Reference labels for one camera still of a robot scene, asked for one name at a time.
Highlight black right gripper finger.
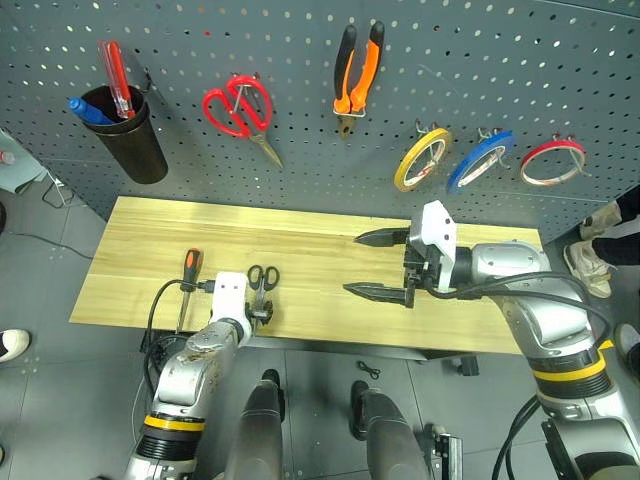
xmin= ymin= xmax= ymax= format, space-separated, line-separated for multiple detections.
xmin=342 ymin=281 xmax=416 ymax=309
xmin=352 ymin=227 xmax=413 ymax=248

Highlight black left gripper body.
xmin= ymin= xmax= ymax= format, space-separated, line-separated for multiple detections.
xmin=248 ymin=305 xmax=275 ymax=331

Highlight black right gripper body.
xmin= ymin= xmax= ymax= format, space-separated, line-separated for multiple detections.
xmin=401 ymin=223 xmax=442 ymax=309

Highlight yellow tape roll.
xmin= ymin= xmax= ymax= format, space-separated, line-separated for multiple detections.
xmin=393 ymin=127 xmax=454 ymax=193

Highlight grey perforated pegboard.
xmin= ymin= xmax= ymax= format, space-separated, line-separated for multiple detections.
xmin=0 ymin=0 xmax=640 ymax=246

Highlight blue tape roll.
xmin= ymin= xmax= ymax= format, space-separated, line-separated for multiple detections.
xmin=446 ymin=130 xmax=517 ymax=195

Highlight red tape roll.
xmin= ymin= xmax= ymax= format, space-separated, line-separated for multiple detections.
xmin=519 ymin=138 xmax=587 ymax=188

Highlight orange and black screwdriver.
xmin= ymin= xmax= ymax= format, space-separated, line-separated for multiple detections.
xmin=176 ymin=247 xmax=205 ymax=333

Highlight dark rounded robot leg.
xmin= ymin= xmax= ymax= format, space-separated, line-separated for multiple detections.
xmin=350 ymin=379 xmax=432 ymax=480
xmin=230 ymin=368 xmax=287 ymax=480

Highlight orange and black pliers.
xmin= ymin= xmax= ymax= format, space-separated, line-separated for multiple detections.
xmin=332 ymin=19 xmax=386 ymax=141

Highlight beige sneaker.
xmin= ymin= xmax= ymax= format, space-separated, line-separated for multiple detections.
xmin=579 ymin=199 xmax=624 ymax=242
xmin=563 ymin=239 xmax=615 ymax=300

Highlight black cylindrical holder cup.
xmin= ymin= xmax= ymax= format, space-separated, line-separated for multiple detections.
xmin=80 ymin=84 xmax=169 ymax=185

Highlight black trouser leg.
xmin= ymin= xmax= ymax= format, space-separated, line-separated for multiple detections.
xmin=593 ymin=183 xmax=640 ymax=267

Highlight grey shoe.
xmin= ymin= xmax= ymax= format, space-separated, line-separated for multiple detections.
xmin=613 ymin=322 xmax=640 ymax=372

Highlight white shoe with dark trim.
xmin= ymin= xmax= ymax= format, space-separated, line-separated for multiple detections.
xmin=0 ymin=328 xmax=32 ymax=364

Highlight blue marker pen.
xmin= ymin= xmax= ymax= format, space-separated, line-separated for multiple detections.
xmin=68 ymin=96 xmax=117 ymax=126

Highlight black-handled scissors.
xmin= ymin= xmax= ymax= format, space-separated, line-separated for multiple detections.
xmin=246 ymin=264 xmax=281 ymax=321

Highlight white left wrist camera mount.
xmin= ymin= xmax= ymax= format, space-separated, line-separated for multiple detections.
xmin=207 ymin=270 xmax=252 ymax=335

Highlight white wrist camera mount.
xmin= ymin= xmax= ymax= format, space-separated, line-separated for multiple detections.
xmin=207 ymin=270 xmax=252 ymax=335
xmin=412 ymin=199 xmax=458 ymax=292

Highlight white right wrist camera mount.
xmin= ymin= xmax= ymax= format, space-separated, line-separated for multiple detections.
xmin=412 ymin=199 xmax=458 ymax=292

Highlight dark table frame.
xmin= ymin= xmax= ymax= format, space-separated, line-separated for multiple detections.
xmin=147 ymin=328 xmax=430 ymax=362

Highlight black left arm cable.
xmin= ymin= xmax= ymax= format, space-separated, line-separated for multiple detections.
xmin=142 ymin=279 xmax=217 ymax=396

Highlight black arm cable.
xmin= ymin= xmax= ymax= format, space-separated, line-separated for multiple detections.
xmin=142 ymin=279 xmax=217 ymax=396
xmin=423 ymin=272 xmax=612 ymax=344

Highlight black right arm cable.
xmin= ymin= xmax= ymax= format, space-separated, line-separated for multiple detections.
xmin=423 ymin=272 xmax=612 ymax=344

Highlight red-handled scissors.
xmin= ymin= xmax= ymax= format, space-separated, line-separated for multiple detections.
xmin=201 ymin=74 xmax=284 ymax=170

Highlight black floor cable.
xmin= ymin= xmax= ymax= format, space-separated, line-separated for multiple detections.
xmin=0 ymin=229 xmax=97 ymax=261

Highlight red clear-handled screwdriver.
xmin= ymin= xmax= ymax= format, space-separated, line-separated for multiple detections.
xmin=97 ymin=40 xmax=138 ymax=120

